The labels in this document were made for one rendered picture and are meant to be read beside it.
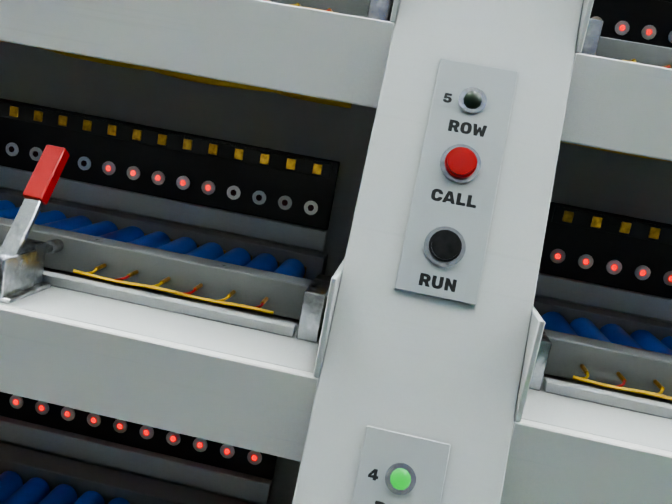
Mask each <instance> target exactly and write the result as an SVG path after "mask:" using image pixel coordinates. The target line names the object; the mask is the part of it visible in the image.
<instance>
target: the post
mask: <svg viewBox="0 0 672 504"><path fill-rule="evenodd" d="M583 3H584V0H400V3H399V8H398V13H397V17H396V22H395V27H394V31H393V36H392V41H391V45H390V50H389V55H388V59H387V64H386V69H385V73H384V78H383V83H382V87H381V92H380V97H379V101H378V106H377V111H376V115H375V120H374V125H373V129H372V134H371V139H370V143H369V148H368V153H367V157H366V162H365V167H364V171H363V176H362V181H361V185H360V190H359V195H358V199H357V204H356V209H355V213H354V218H353V223H352V227H351V232H350V237H349V241H348V246H347V251H346V255H345V260H344V265H343V269H342V274H341V279H340V283H339V288H338V292H337V297H336V302H335V306H334V311H333V316H332V320H331V325H330V330H329V334H328V339H327V344H326V348H325V353H324V358H323V362H322V367H321V372H320V376H319V381H318V386H317V390H316V395H315V400H314V404H313V409H312V414H311V418H310V423H309V428H308V432H307V437H306V442H305V446H304V451H303V456H302V460H301V465H300V470H299V474H298V479H297V484H296V488H295V493H294V498H293V502H292V504H351V502H352V497H353V492H354V487H355V482H356V477H357V472H358V467H359V462H360V457H361V452H362V447H363V442H364V438H365V433H366V428H367V426H372V427H376V428H381V429H385V430H389V431H394V432H398V433H403V434H407V435H412V436H416V437H420V438H425V439H429V440H434V441H438V442H443V443H447V444H450V445H451V448H450V453H449V459H448V464H447V470H446V475H445V481H444V486H443V492H442V497H441V503H440V504H500V502H501V496H502V490H503V484H504V478H505V472H506V466H507V460H508V454H509V448H510V442H511V436H512V430H513V424H514V418H515V412H516V406H517V400H518V394H519V388H520V382H521V376H522V370H523V364H524V358H525V352H526V346H527V340H528V334H529V328H530V322H531V316H532V310H533V304H534V298H535V292H536V286H537V280H538V274H539V268H540V262H541V256H542V250H543V244H544V238H545V232H546V226H547V220H548V214H549V208H550V202H551V196H552V190H553V184H554V178H555V172H556V166H557V160H558V154H559V148H560V142H561V135H562V129H563V123H564V117H565V111H566V105H567V99H568V93H569V87H570V81H571V75H572V69H573V63H574V57H575V51H576V45H577V39H578V33H579V27H580V21H581V15H582V9H583ZM440 59H447V60H453V61H459V62H465V63H471V64H477V65H482V66H488V67H494V68H500V69H506V70H512V71H517V72H518V76H517V81H516V87H515V92H514V98H513V104H512V109H511V115H510V120H509V126H508V131H507V137H506V142H505V148H504V153H503V159H502V165H501V170H500V176H499V181H498V187H497V192H496V198H495V203H494V209H493V214H492V220H491V226H490V231H489V237H488V242H487V248H486V253H485V259H484V264H483V270H482V276H481V281H480V287H479V292H478V298H477V303H476V305H471V304H466V303H462V302H457V301H452V300H447V299H442V298H437V297H432V296H427V295H423V294H418V293H413V292H408V291H403V290H398V289H395V283H396V278H397V273H398V268H399V263H400V258H401V253H402V248H403V243H404V238H405V233H406V228H407V223H408V218H409V213H410V208H411V203H412V198H413V194H414V189H415V184H416V179H417V174H418V169H419V164H420V159H421V154H422V149H423V144H424V139H425V134H426V129H427V124H428V119H429V114H430V109H431V104H432V99H433V94H434V89H435V84H436V79H437V74H438V69H439V64H440Z"/></svg>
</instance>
